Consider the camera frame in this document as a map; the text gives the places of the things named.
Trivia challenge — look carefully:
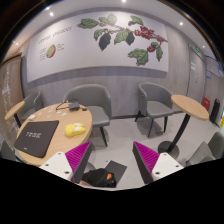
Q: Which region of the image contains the grey armchair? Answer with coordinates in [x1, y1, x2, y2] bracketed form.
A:
[135, 82, 174, 134]
[63, 84, 112, 143]
[19, 91, 43, 122]

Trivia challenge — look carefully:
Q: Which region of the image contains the grey door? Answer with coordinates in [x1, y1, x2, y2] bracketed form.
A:
[187, 47, 205, 103]

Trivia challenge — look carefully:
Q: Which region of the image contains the small round wooden side table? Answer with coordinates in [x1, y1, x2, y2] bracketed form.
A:
[158, 94, 209, 158]

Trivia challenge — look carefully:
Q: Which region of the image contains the yellow computer mouse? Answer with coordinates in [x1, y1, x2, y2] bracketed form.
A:
[64, 123, 86, 137]

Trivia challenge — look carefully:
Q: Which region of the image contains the coffee plant wall mural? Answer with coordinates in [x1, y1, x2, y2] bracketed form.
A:
[26, 11, 168, 82]

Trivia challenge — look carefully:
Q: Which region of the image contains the grey chair lower right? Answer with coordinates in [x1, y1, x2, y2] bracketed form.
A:
[186, 132, 224, 166]

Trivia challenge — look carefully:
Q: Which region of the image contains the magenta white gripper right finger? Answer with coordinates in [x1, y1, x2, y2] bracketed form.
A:
[133, 141, 183, 184]

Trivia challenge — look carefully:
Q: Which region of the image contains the black bin by wall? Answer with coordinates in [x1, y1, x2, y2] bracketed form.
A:
[210, 99, 220, 124]

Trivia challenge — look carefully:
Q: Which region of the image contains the red fire extinguisher box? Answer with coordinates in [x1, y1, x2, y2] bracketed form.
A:
[202, 97, 210, 111]

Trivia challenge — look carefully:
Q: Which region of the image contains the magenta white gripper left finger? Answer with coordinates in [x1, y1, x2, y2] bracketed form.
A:
[40, 141, 92, 183]

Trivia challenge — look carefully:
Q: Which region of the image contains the grey armchair centre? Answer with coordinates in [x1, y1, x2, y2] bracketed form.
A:
[63, 84, 112, 143]

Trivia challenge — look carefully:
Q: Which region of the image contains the grey armchair left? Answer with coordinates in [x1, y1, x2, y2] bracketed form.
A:
[19, 91, 43, 122]

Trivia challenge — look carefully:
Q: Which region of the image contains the black bag on floor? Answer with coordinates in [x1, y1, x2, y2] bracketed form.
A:
[82, 168, 117, 188]

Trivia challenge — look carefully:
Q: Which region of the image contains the black power adapter with cable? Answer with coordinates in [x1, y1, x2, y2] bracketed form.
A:
[56, 102, 87, 111]

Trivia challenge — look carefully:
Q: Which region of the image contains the small wooden table far left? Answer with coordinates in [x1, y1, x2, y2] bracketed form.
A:
[4, 101, 25, 127]

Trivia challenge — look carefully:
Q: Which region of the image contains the grey armchair right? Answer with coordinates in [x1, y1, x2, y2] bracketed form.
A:
[135, 82, 174, 134]

